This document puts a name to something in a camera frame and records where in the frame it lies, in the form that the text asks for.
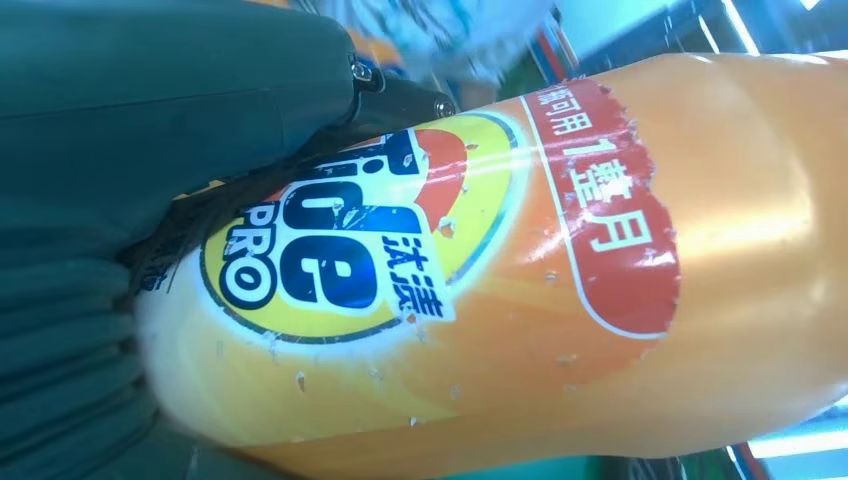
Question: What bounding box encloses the orange detergent bottle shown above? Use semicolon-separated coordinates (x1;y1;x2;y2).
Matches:
132;51;848;480

